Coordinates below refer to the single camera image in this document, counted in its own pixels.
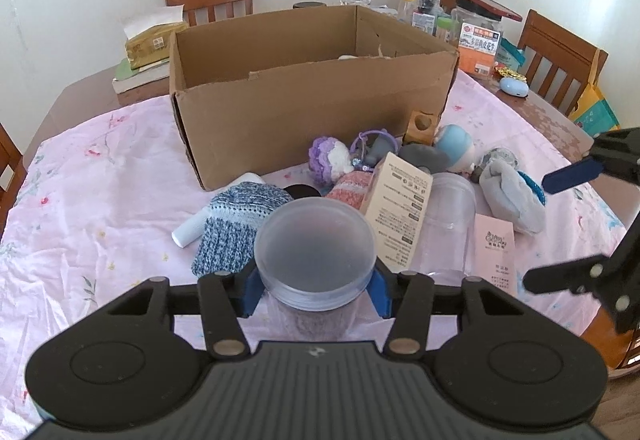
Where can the light blue oval case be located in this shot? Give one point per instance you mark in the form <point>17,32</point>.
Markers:
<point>514,86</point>

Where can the cardboard box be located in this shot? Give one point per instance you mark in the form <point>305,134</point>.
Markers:
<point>300,119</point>

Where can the yellow green gift bag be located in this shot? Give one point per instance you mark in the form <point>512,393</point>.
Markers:
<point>597,109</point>

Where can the orange-label snack jar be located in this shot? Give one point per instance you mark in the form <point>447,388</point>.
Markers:
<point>477,49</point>

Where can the green-cap toothpick jar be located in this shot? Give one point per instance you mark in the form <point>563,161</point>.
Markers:
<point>443,29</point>

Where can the white tube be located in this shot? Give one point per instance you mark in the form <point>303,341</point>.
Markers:
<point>187,232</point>

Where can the beige paper carton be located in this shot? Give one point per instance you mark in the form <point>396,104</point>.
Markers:
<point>395,210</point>

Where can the clear pen cup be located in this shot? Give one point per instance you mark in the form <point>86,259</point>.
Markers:
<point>423,21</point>

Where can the white sock blue trim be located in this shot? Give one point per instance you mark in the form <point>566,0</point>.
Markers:
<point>510,200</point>

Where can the black round object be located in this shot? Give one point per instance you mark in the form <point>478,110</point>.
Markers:
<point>300,191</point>

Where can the pink floral tablecloth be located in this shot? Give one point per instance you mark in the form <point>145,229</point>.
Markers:
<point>100,220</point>

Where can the wooden toy car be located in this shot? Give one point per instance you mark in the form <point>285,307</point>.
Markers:
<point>422,124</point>

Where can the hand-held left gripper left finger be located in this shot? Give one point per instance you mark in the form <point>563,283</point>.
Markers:
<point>250,292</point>

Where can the clear plastic jar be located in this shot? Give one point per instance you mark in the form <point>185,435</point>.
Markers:
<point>445,230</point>

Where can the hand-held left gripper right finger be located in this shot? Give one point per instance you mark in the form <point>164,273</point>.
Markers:
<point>381,295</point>

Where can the pink paper carton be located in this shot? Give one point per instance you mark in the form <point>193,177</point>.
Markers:
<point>495,250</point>

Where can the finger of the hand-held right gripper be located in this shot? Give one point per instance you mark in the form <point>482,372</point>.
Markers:
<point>565,276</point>
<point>570,177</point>

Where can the blue white plush toy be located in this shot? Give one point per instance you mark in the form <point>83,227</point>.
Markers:
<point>452,142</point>

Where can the yellow-cap bottle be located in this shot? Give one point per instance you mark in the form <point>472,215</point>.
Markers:
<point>406,9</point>

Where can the thick book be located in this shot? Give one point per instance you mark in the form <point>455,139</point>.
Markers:
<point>140,82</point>

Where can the green notebook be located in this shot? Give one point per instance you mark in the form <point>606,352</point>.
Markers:
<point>125,68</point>

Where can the purple crochet ice cream charm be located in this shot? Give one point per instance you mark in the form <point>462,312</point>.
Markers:
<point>327,162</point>

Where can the yellow tissue pack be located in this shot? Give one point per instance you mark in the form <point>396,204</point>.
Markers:
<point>150,44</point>

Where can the frosted-lid plastic jar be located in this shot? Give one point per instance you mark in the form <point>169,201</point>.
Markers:
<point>315,250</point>

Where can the gold foil ornament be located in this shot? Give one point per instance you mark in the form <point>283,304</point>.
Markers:
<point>509,72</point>

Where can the black-lid jar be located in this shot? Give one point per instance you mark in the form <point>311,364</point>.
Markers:
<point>308,4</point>

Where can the teal packet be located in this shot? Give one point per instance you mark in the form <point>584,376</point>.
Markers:
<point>511,52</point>

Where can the grey shark toy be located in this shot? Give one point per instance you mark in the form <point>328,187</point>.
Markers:
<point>420,157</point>

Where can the pink knit sock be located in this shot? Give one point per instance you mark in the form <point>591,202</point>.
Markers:
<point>347,187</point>

